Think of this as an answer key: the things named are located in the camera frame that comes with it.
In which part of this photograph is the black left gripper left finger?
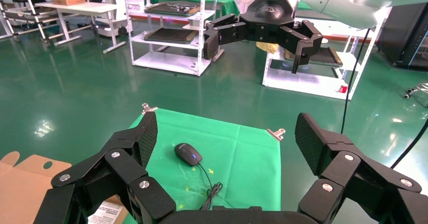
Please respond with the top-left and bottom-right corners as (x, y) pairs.
(33, 111), (176, 224)

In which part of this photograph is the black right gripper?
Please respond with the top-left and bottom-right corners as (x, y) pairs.
(203, 0), (325, 74)

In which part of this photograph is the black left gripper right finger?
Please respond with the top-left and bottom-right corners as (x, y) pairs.
(295, 113), (428, 224)

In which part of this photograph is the black USB cable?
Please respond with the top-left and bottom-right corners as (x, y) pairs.
(174, 143), (224, 211)

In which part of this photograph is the open flat cardboard box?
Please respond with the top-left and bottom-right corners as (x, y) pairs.
(0, 150), (129, 224)

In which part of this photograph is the white printed paper sheet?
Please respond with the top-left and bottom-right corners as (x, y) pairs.
(87, 200), (124, 224)

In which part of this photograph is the white metal shelf rack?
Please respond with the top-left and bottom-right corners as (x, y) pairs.
(123, 0), (225, 77)
(262, 7), (385, 101)

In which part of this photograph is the black flat tray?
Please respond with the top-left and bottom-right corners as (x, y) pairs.
(285, 47), (343, 68)
(144, 2), (201, 18)
(144, 27), (198, 45)

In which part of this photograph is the silver metal binder clip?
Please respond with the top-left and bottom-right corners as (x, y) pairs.
(266, 128), (286, 141)
(141, 102), (158, 115)

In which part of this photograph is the green table cloth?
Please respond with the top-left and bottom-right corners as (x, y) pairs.
(122, 108), (282, 224)

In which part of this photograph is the office chair wheel base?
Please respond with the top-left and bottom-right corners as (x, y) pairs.
(403, 82), (428, 109)

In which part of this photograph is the black cabinet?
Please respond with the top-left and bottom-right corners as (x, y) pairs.
(378, 3), (428, 70)

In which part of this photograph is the white wheeled machine base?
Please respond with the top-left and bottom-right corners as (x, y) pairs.
(94, 17), (129, 38)

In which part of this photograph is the white work table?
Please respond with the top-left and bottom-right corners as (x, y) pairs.
(35, 2), (127, 54)

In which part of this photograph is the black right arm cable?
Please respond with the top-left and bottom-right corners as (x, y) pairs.
(340, 28), (428, 170)

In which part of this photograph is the grey metal ladder frame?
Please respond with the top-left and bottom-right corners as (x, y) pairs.
(0, 0), (64, 46)

